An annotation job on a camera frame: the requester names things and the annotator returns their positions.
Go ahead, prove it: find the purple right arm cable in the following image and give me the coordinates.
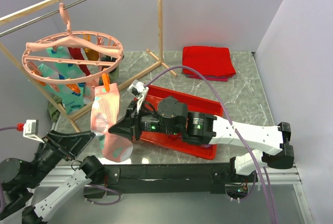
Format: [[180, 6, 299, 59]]
[[145, 65, 280, 224]]

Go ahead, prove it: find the olive green cloth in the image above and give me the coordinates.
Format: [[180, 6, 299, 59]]
[[47, 95, 62, 123]]

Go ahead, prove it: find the dark green camouflage sock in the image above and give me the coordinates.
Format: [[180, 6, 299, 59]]
[[100, 55, 120, 84]]

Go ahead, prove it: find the folded red cloth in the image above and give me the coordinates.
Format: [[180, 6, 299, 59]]
[[182, 46, 236, 81]]

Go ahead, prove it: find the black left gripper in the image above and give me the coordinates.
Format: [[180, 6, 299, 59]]
[[23, 128, 96, 188]]

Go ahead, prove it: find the teal patterned sock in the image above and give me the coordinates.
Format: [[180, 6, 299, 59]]
[[46, 46, 85, 114], [38, 64, 62, 97]]

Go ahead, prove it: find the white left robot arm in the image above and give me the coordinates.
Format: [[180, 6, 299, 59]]
[[1, 130, 104, 223]]

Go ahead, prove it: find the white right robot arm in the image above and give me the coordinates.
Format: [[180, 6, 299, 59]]
[[109, 96, 294, 182]]

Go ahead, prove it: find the red sock on hanger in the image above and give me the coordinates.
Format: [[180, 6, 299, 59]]
[[68, 47, 91, 76]]

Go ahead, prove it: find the wooden clothes rack frame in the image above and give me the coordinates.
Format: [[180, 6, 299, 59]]
[[1, 0, 177, 133]]

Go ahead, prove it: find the pink ribbed sock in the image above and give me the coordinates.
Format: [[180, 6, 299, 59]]
[[91, 83, 133, 163]]

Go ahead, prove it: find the red plastic tray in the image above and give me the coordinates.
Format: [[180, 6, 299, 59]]
[[141, 85, 223, 160]]

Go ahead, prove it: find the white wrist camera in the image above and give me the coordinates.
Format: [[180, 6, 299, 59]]
[[127, 80, 149, 113], [16, 120, 44, 143]]

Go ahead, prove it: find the pink round clip hanger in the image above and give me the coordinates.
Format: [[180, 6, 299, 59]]
[[22, 3, 123, 90]]

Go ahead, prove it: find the metal hanging rod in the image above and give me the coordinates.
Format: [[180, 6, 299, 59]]
[[1, 0, 87, 37]]

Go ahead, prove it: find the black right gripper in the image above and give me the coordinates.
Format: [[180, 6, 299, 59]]
[[109, 99, 180, 141]]

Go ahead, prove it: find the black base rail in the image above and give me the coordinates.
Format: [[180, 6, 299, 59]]
[[93, 163, 259, 194]]

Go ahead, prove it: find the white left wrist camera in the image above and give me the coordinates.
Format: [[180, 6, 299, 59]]
[[16, 120, 44, 143]]

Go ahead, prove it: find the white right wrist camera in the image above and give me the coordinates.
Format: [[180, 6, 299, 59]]
[[127, 80, 149, 113]]

